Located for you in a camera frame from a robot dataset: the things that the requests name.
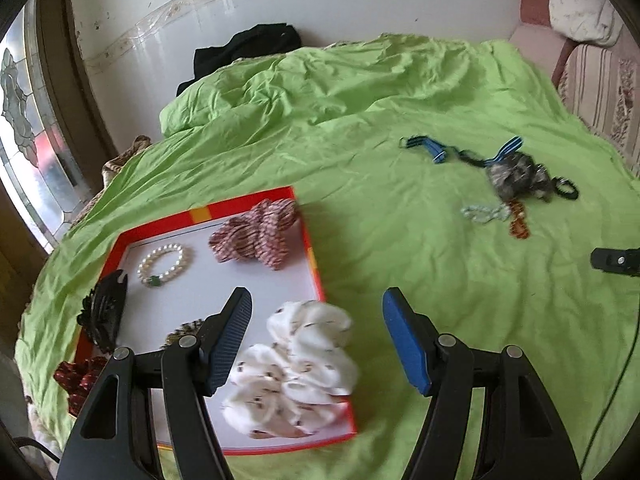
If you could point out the green blanket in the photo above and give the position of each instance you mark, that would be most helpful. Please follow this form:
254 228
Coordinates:
400 260

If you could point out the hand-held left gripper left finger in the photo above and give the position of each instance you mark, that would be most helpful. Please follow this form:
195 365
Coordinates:
231 337

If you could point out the dark grey-green mesh scrunchie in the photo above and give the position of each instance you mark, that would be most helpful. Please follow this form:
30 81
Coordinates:
515 175

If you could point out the woven straw mat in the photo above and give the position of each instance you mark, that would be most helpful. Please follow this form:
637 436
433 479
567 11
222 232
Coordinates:
122 157

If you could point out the striped floral sofa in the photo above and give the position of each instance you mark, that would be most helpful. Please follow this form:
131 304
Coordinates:
600 85

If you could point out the black claw hair clip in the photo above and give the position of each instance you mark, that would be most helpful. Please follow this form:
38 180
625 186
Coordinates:
102 310

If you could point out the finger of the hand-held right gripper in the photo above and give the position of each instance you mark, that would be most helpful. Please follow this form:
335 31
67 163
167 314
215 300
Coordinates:
617 260

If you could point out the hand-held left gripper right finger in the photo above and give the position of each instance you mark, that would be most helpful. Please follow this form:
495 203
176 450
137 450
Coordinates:
405 340

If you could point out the white cherry print scrunchie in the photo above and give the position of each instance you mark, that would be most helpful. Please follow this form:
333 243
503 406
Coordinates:
295 375

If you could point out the dark red polka dot scrunchie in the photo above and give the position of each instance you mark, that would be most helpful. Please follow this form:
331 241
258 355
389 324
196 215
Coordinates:
75 377

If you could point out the stained glass window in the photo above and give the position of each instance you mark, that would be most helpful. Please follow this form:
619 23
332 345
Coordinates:
30 135

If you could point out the black cloth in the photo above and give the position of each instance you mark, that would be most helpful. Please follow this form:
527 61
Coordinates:
245 50

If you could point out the red plaid scrunchie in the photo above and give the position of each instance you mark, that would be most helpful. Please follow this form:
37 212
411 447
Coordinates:
255 235

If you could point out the white floral cloth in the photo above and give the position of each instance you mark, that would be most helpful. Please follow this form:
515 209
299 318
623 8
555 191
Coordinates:
582 10

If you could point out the red tray with white inside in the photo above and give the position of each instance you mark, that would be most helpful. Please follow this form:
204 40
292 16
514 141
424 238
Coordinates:
280 280

